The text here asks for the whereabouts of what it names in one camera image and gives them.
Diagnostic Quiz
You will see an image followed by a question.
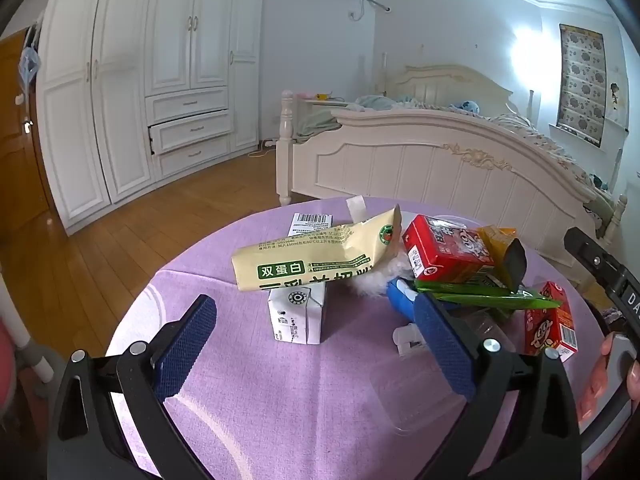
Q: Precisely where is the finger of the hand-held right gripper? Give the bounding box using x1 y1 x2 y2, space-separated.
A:
564 227 626 291

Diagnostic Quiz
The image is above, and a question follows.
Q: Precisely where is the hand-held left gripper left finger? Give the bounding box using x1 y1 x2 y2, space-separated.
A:
47 294 218 480

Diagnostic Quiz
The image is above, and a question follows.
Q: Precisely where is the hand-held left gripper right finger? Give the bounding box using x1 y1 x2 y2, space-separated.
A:
412 291 583 480

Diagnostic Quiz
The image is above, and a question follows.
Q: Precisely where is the green wrapper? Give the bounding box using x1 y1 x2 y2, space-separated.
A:
415 280 563 311

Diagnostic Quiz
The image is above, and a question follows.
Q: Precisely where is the person's right hand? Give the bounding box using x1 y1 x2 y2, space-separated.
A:
577 331 640 427

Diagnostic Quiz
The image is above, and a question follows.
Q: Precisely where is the white plastic clip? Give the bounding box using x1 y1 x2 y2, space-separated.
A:
391 324 426 356

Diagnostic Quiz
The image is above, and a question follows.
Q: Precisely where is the clear plastic container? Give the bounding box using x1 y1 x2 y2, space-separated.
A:
369 352 481 435

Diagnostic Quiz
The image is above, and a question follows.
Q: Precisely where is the red drink carton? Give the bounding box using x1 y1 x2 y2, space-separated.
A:
522 281 578 363
402 214 496 283

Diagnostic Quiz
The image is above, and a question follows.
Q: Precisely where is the orange yellow packet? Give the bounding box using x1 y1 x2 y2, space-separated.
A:
475 225 521 286

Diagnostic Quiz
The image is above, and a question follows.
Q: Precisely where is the white carton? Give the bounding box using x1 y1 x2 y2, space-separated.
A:
267 282 328 346

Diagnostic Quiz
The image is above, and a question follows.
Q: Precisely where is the beige milk powder packet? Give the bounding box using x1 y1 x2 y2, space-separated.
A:
231 204 403 293

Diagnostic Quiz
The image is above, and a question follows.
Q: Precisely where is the white barcode label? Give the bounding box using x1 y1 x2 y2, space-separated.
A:
289 212 335 238

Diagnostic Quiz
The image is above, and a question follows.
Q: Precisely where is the cream carved bed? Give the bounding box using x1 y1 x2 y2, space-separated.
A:
276 64 628 251

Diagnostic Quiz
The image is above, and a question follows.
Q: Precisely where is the wooden door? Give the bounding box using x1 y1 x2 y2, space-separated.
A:
0 27 66 241

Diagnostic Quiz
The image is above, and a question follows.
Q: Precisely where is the light green blanket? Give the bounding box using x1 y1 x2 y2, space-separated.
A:
295 107 343 137

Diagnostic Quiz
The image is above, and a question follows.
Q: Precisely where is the white nightstand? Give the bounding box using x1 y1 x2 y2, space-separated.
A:
299 95 351 141

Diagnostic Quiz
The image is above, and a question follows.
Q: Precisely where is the white wardrobe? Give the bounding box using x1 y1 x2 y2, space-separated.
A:
37 0 266 236

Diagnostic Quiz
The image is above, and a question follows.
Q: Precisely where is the blue face mask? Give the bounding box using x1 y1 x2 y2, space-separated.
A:
17 45 41 86

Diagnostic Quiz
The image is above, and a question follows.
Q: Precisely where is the white chair frame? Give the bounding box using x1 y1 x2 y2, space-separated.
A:
0 265 55 386

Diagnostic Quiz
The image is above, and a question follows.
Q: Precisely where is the patterned wall hanging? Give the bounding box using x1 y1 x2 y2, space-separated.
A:
556 23 608 148

